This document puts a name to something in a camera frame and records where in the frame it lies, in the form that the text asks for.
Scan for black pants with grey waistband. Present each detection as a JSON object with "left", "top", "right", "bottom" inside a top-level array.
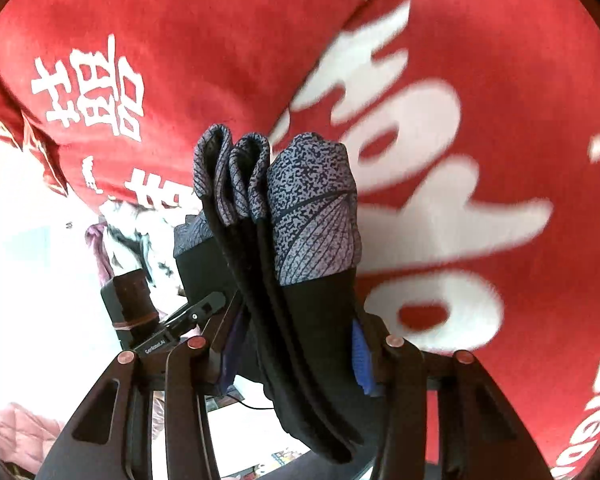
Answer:
[{"left": 174, "top": 125, "right": 377, "bottom": 464}]

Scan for pile of mixed clothes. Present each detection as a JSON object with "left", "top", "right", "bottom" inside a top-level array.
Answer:
[{"left": 98, "top": 200, "right": 186, "bottom": 316}]

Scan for pink garment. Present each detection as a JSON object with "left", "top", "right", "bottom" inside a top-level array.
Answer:
[{"left": 0, "top": 403, "right": 64, "bottom": 476}]

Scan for red blanket with white characters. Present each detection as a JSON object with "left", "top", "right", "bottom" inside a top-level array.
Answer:
[{"left": 0, "top": 0, "right": 600, "bottom": 479}]

